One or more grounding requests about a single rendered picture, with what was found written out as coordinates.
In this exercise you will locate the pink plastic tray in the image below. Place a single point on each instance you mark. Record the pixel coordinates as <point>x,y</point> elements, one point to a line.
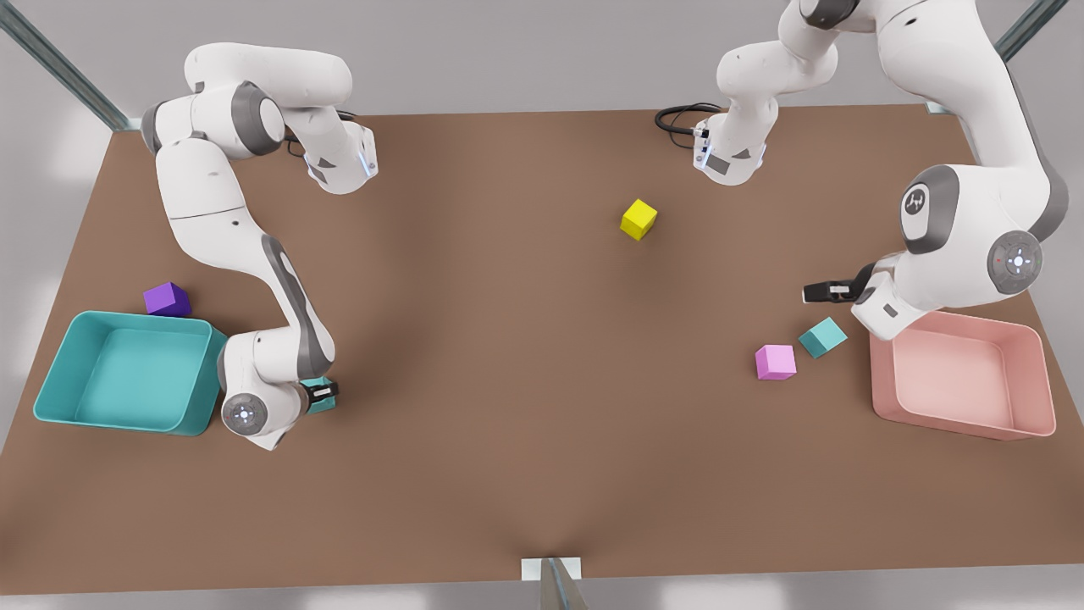
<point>965,377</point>

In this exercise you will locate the silver frame post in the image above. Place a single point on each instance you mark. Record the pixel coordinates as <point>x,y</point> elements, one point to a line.
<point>1020,38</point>
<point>63,63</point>
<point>559,585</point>

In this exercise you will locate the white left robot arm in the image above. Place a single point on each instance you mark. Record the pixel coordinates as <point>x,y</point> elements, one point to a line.
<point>974,169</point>

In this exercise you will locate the yellow cube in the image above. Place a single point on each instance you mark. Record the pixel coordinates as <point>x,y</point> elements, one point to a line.
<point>638,219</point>

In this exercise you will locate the pink cube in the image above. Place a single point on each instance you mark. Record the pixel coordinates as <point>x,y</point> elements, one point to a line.
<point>775,362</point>

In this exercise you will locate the teal blue cube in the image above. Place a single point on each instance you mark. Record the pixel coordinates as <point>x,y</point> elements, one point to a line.
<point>317,398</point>
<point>822,336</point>

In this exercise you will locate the purple cube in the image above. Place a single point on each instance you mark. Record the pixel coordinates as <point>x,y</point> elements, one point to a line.
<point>167,300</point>

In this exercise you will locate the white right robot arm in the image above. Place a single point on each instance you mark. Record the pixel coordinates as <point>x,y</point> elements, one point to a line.
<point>212,195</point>

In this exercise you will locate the teal plastic tray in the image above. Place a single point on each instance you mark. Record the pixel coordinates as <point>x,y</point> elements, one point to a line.
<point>127,373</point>

